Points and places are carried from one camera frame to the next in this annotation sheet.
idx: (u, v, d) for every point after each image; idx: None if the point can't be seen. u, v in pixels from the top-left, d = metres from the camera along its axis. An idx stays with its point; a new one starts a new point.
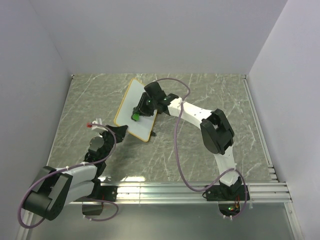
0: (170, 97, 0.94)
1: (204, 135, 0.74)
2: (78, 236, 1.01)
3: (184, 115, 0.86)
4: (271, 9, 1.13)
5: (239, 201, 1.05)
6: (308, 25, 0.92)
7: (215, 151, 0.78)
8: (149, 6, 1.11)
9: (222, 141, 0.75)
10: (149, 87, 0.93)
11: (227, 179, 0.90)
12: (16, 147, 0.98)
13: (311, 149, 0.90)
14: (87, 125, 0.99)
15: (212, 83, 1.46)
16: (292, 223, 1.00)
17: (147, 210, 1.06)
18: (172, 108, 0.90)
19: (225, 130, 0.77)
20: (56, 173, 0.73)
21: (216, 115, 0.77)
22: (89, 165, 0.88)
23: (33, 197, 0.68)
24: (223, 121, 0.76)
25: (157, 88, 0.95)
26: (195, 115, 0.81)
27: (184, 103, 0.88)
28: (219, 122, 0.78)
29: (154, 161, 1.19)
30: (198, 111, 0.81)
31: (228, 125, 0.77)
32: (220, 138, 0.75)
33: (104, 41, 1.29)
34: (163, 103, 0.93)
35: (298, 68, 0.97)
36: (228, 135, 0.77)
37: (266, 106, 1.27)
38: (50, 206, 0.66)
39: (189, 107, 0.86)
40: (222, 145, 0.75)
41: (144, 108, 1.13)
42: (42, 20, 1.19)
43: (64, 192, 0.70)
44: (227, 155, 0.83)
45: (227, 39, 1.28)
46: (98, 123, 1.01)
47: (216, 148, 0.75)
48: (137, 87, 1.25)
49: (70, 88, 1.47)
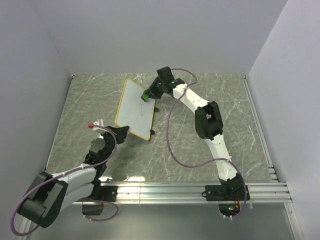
0: (177, 82, 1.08)
1: (196, 121, 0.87)
2: (78, 236, 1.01)
3: (185, 99, 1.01)
4: (271, 9, 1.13)
5: (239, 201, 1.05)
6: (308, 26, 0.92)
7: (203, 137, 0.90)
8: (149, 6, 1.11)
9: (211, 129, 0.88)
10: (160, 69, 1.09)
11: (223, 173, 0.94)
12: (16, 148, 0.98)
13: (311, 150, 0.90)
14: (88, 126, 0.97)
15: (212, 83, 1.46)
16: (292, 223, 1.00)
17: (147, 210, 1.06)
18: (177, 92, 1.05)
19: (216, 120, 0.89)
20: (52, 180, 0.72)
21: (211, 106, 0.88)
22: (88, 168, 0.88)
23: (28, 204, 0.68)
24: (216, 112, 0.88)
25: (167, 71, 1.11)
26: (194, 103, 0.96)
27: (188, 90, 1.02)
28: (212, 112, 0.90)
29: (154, 161, 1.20)
30: (197, 100, 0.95)
31: (219, 117, 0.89)
32: (209, 126, 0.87)
33: (104, 41, 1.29)
34: (169, 85, 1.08)
35: (298, 68, 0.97)
36: (217, 125, 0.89)
37: (265, 106, 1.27)
38: (44, 214, 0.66)
39: (190, 94, 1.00)
40: (210, 132, 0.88)
41: (153, 89, 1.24)
42: (42, 20, 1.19)
43: (59, 200, 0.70)
44: (218, 143, 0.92)
45: (227, 39, 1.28)
46: (99, 125, 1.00)
47: (204, 134, 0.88)
48: (132, 87, 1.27)
49: (70, 88, 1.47)
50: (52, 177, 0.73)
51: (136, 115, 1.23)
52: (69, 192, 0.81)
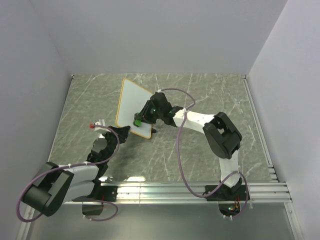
0: (175, 109, 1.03)
1: (210, 139, 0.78)
2: (78, 235, 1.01)
3: (189, 122, 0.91)
4: (271, 9, 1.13)
5: (239, 201, 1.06)
6: (308, 25, 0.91)
7: (223, 156, 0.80)
8: (148, 6, 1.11)
9: (230, 145, 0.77)
10: (155, 98, 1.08)
11: (230, 181, 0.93)
12: (15, 147, 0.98)
13: (311, 150, 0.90)
14: (90, 126, 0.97)
15: (212, 83, 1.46)
16: (292, 223, 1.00)
17: (147, 210, 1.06)
18: (178, 118, 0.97)
19: (232, 133, 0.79)
20: (58, 170, 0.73)
21: (219, 118, 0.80)
22: (91, 165, 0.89)
23: (33, 191, 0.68)
24: (227, 123, 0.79)
25: (163, 100, 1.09)
26: (199, 121, 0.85)
27: (188, 112, 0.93)
28: (223, 125, 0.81)
29: (154, 161, 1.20)
30: (201, 117, 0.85)
31: (234, 128, 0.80)
32: (227, 141, 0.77)
33: (104, 41, 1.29)
34: (168, 115, 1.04)
35: (298, 68, 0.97)
36: (235, 138, 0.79)
37: (266, 106, 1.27)
38: (49, 202, 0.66)
39: (192, 115, 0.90)
40: (230, 150, 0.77)
41: (147, 115, 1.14)
42: (42, 20, 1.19)
43: (64, 189, 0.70)
44: (233, 159, 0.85)
45: (227, 40, 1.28)
46: (101, 125, 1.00)
47: (224, 152, 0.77)
48: (130, 87, 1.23)
49: (69, 88, 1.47)
50: (58, 167, 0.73)
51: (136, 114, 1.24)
52: (71, 186, 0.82)
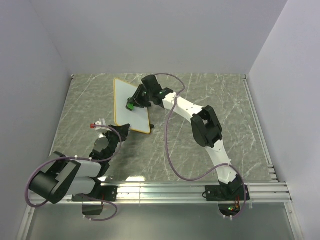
0: (165, 92, 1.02)
1: (194, 129, 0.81)
2: (78, 236, 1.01)
3: (178, 109, 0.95)
4: (271, 10, 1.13)
5: (239, 201, 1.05)
6: (308, 24, 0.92)
7: (204, 146, 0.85)
8: (148, 7, 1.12)
9: (211, 136, 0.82)
10: (146, 80, 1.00)
11: (223, 176, 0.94)
12: (15, 147, 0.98)
13: (311, 150, 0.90)
14: (91, 126, 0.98)
15: (212, 83, 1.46)
16: (292, 223, 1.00)
17: (147, 210, 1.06)
18: (167, 102, 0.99)
19: (214, 126, 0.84)
20: (65, 158, 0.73)
21: (206, 111, 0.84)
22: (94, 162, 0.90)
23: (39, 178, 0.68)
24: (212, 116, 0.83)
25: (153, 81, 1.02)
26: (187, 110, 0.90)
27: (179, 98, 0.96)
28: (209, 117, 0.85)
29: (154, 161, 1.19)
30: (190, 107, 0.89)
31: (217, 121, 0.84)
32: (209, 133, 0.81)
33: (104, 41, 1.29)
34: (158, 97, 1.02)
35: (298, 68, 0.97)
36: (217, 131, 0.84)
37: (266, 107, 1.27)
38: (55, 189, 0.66)
39: (182, 103, 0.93)
40: (211, 140, 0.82)
41: (138, 99, 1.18)
42: (42, 20, 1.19)
43: (71, 177, 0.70)
44: (219, 149, 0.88)
45: (227, 40, 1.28)
46: (101, 125, 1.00)
47: (205, 142, 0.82)
48: (121, 85, 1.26)
49: (70, 88, 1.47)
50: (65, 156, 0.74)
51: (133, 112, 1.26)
52: (75, 180, 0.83)
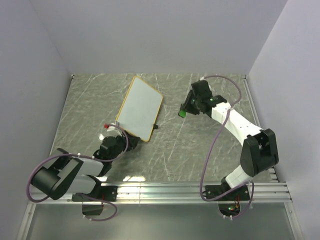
0: (217, 99, 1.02)
1: (246, 153, 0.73)
2: (78, 236, 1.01)
3: (230, 123, 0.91)
4: (272, 9, 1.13)
5: (239, 201, 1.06)
6: (309, 23, 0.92)
7: (249, 174, 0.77)
8: (148, 6, 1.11)
9: (262, 166, 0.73)
10: (197, 85, 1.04)
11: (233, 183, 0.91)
12: (15, 147, 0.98)
13: (312, 150, 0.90)
14: (105, 125, 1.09)
15: (212, 83, 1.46)
16: (292, 223, 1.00)
17: (147, 210, 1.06)
18: (217, 112, 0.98)
19: (270, 155, 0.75)
20: (68, 155, 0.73)
21: (266, 135, 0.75)
22: (97, 161, 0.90)
23: (41, 173, 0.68)
24: (271, 143, 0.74)
25: (203, 87, 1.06)
26: (241, 128, 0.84)
27: (231, 110, 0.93)
28: (265, 143, 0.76)
29: (154, 161, 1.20)
30: (245, 125, 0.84)
31: (275, 151, 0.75)
32: (261, 162, 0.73)
33: (105, 41, 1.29)
34: (207, 103, 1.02)
35: (298, 67, 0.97)
36: (271, 161, 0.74)
37: (266, 107, 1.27)
38: (57, 184, 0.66)
39: (236, 118, 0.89)
40: (261, 170, 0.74)
41: (190, 107, 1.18)
42: (42, 20, 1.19)
43: (72, 174, 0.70)
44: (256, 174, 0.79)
45: (227, 40, 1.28)
46: (115, 125, 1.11)
47: (253, 172, 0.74)
48: (138, 85, 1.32)
49: (70, 88, 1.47)
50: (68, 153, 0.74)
51: (140, 115, 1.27)
52: (76, 177, 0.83)
